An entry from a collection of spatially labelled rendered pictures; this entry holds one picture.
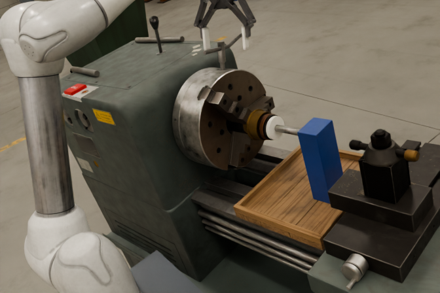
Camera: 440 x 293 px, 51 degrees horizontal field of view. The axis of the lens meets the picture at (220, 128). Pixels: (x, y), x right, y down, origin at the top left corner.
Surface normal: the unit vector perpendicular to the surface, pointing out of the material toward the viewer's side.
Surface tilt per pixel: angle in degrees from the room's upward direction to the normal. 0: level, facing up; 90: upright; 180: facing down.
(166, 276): 0
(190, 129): 71
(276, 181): 0
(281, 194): 0
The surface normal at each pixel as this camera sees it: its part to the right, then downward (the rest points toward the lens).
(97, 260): 0.53, -0.27
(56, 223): 0.23, -0.47
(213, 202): -0.54, -0.54
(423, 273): -0.28, -0.85
